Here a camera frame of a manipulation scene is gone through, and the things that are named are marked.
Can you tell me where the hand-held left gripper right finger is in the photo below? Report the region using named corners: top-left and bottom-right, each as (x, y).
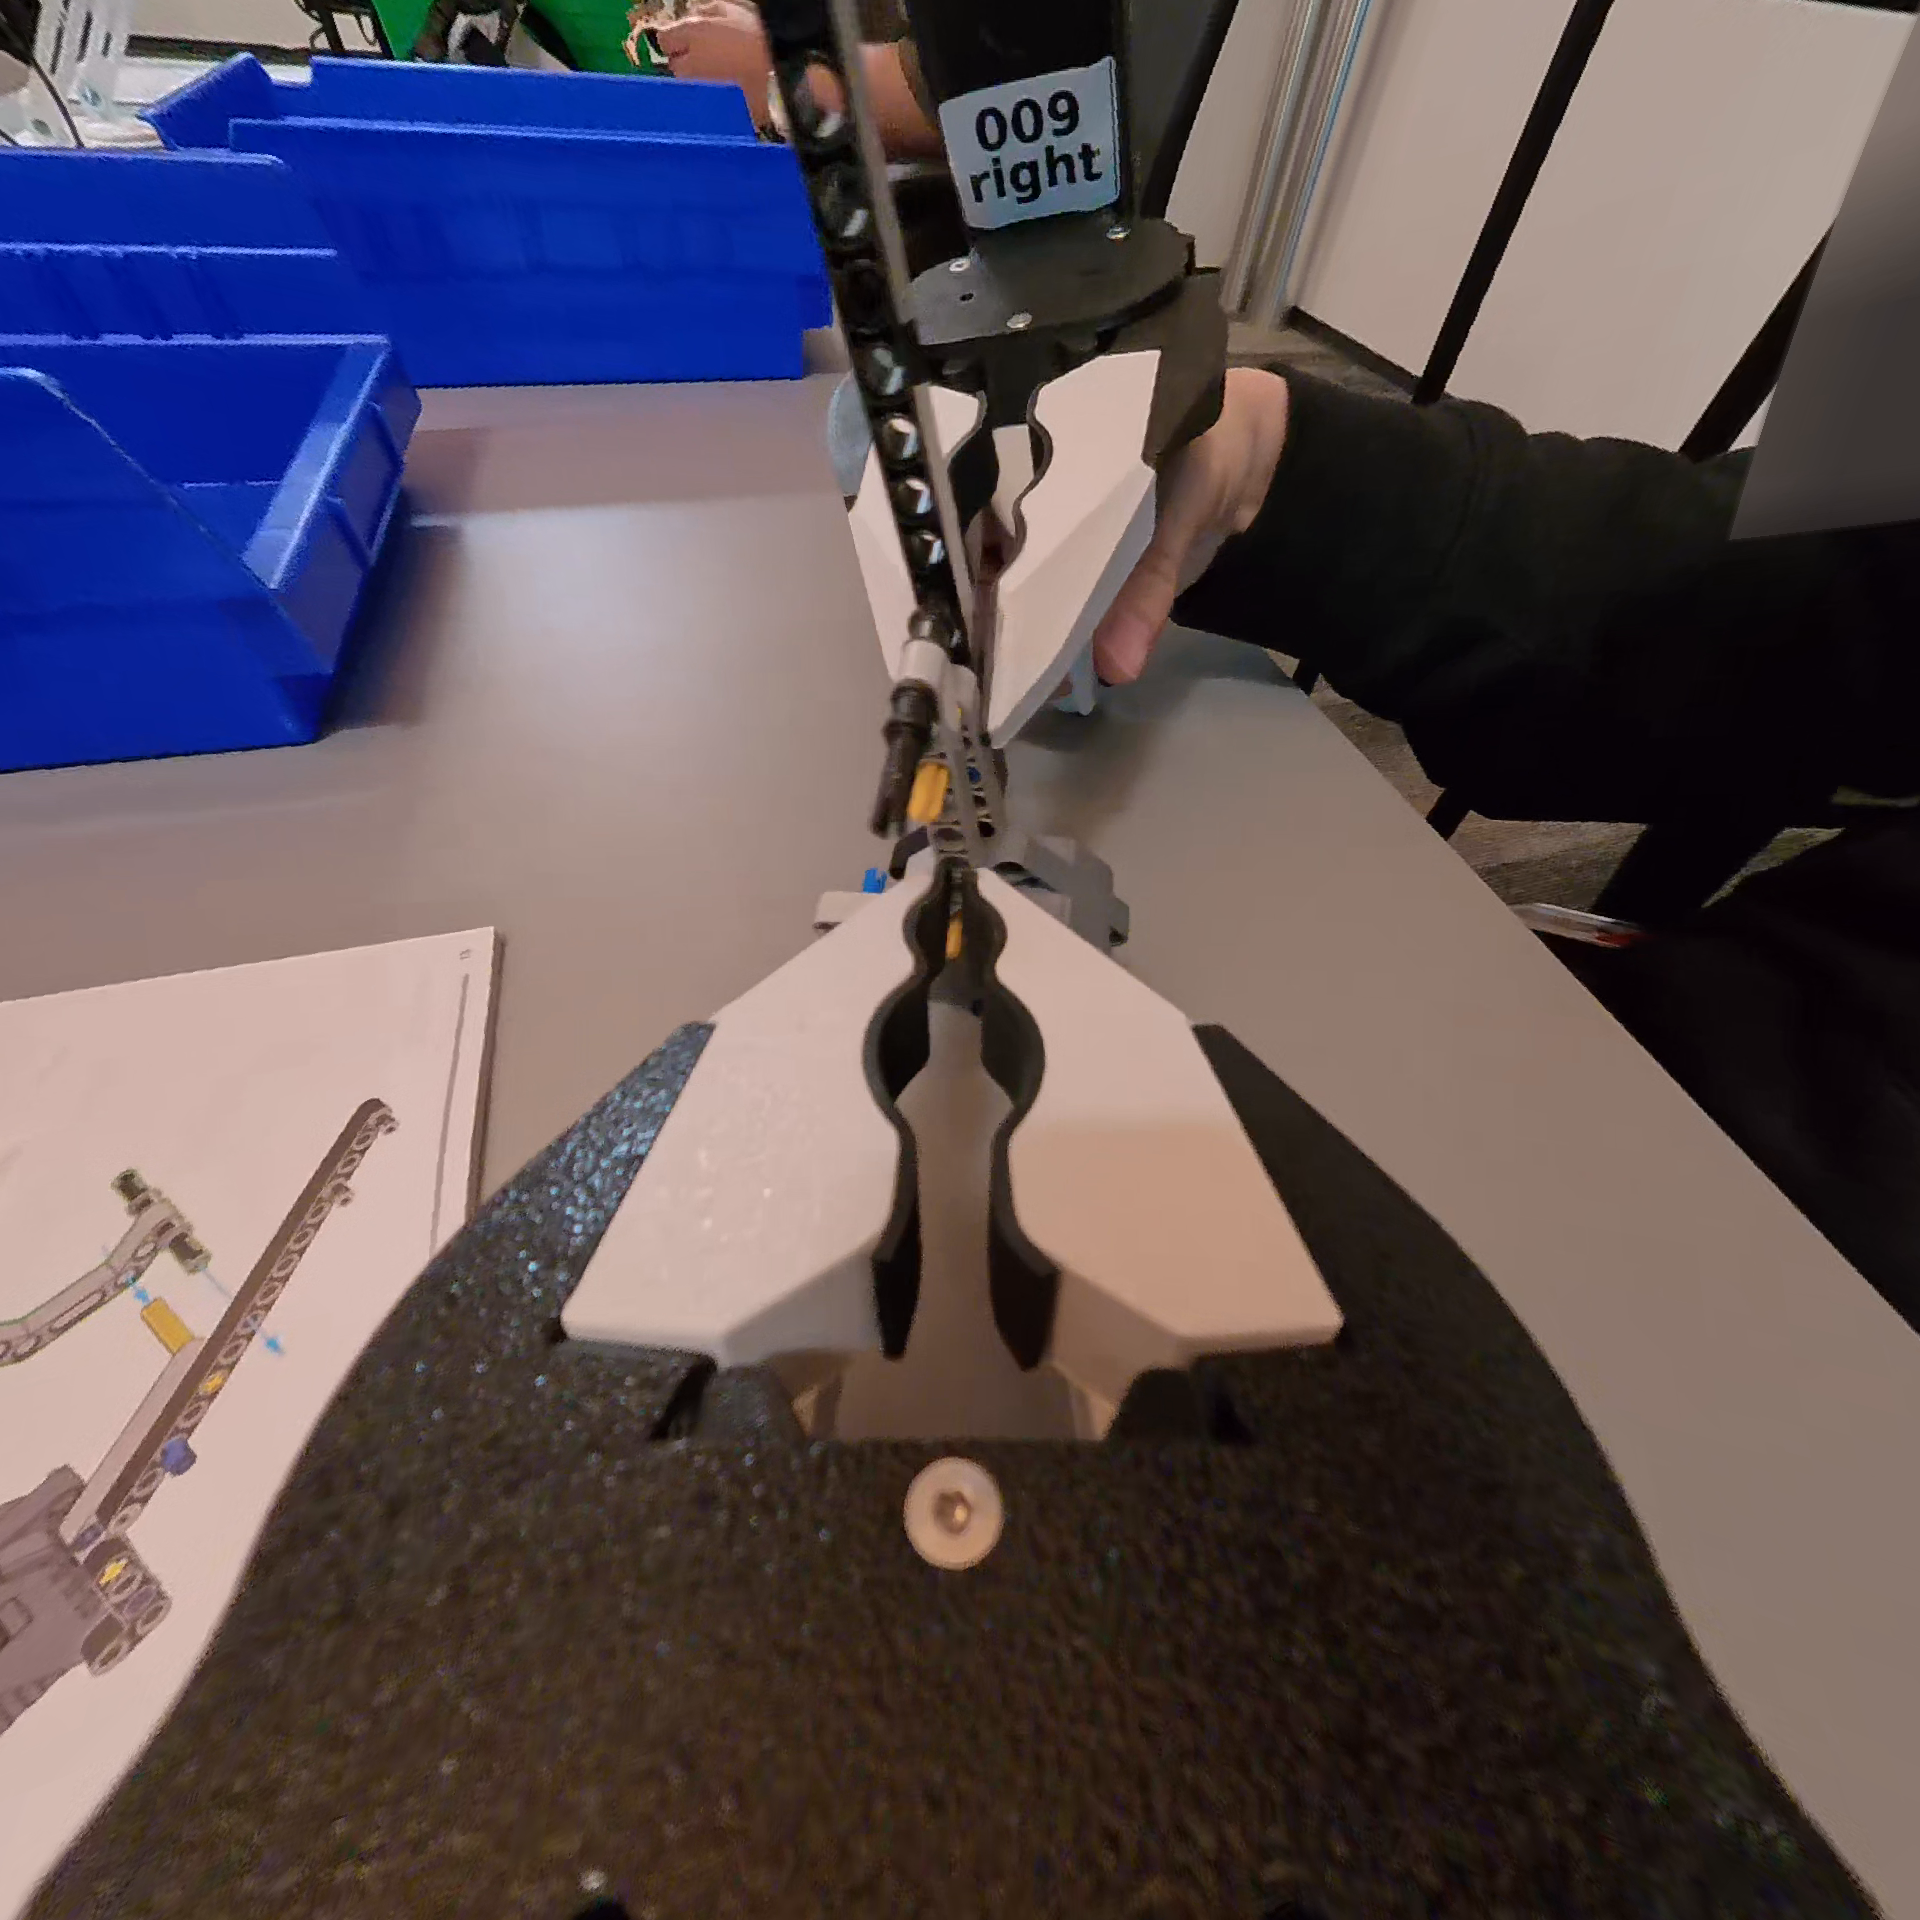
top-left (966, 865), bottom-right (1343, 1443)

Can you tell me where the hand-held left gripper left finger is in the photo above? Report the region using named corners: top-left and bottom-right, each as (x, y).
top-left (559, 865), bottom-right (952, 1440)

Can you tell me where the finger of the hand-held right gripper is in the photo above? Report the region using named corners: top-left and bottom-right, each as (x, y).
top-left (830, 382), bottom-right (922, 640)
top-left (978, 347), bottom-right (1163, 750)

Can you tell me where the black axle with grey bush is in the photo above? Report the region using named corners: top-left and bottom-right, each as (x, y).
top-left (872, 627), bottom-right (965, 838)

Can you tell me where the long black toy beam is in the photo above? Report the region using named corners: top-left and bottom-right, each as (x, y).
top-left (768, 0), bottom-right (994, 705)

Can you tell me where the white instruction booklet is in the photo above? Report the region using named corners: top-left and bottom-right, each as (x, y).
top-left (0, 928), bottom-right (501, 1793)

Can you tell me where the person's right forearm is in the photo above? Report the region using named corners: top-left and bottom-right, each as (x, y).
top-left (1171, 367), bottom-right (1920, 841)

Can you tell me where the person's right hand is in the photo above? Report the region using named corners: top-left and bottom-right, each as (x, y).
top-left (1087, 363), bottom-right (1296, 687)

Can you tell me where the blue plastic bin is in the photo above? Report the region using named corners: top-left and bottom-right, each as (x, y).
top-left (0, 143), bottom-right (426, 775)
top-left (142, 57), bottom-right (836, 389)

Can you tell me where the red white printed card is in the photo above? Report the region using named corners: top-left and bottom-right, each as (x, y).
top-left (1506, 895), bottom-right (1643, 950)

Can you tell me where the green plastic bin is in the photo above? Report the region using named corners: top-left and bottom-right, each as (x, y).
top-left (367, 0), bottom-right (662, 78)

